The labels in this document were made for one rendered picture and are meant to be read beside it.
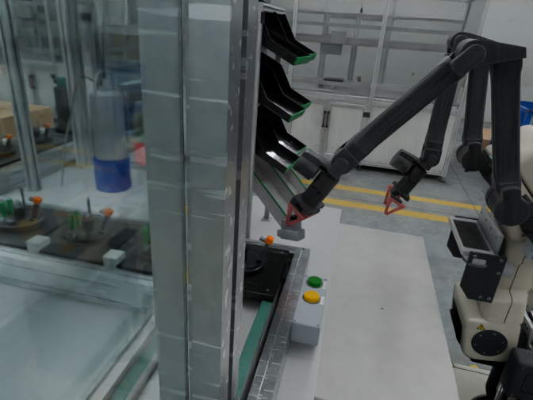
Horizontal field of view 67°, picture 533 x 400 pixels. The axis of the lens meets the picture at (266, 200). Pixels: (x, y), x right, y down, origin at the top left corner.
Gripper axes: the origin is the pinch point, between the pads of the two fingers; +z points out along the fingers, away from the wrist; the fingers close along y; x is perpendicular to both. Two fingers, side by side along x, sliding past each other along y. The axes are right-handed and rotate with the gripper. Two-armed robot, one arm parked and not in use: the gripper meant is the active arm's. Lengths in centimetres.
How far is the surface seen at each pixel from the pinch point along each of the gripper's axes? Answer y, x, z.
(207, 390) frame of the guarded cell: 89, 25, -47
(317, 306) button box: 14.9, 23.3, 2.4
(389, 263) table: -36.5, 27.6, 4.3
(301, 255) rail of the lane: -4.9, 7.9, 8.8
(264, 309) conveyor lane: 23.1, 15.2, 9.5
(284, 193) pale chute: -18.0, -13.6, 5.7
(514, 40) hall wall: -870, -119, -124
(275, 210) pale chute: -6.4, -8.4, 5.8
